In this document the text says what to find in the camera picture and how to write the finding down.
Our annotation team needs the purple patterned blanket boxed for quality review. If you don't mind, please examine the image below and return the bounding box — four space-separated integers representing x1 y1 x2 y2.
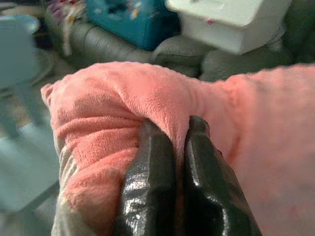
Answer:
46 0 87 25

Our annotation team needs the light blue child chair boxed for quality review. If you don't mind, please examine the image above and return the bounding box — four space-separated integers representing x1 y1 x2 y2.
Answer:
0 14 62 236

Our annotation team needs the grey-green leather sofa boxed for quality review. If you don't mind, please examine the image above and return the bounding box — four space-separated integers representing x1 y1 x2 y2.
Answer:
31 0 315 82

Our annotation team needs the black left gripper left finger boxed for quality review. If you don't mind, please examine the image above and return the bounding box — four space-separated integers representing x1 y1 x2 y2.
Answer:
114 119 178 236

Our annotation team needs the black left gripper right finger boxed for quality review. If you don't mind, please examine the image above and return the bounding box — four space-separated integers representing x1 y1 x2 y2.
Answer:
183 115 263 236

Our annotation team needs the white plastic storage box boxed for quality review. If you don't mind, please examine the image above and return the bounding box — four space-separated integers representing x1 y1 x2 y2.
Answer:
165 0 293 56

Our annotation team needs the pink fleece pillow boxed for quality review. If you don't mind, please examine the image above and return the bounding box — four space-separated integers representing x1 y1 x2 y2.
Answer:
40 61 315 236

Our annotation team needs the teal storage box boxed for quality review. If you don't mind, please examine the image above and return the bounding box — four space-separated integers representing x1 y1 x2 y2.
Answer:
86 0 181 52

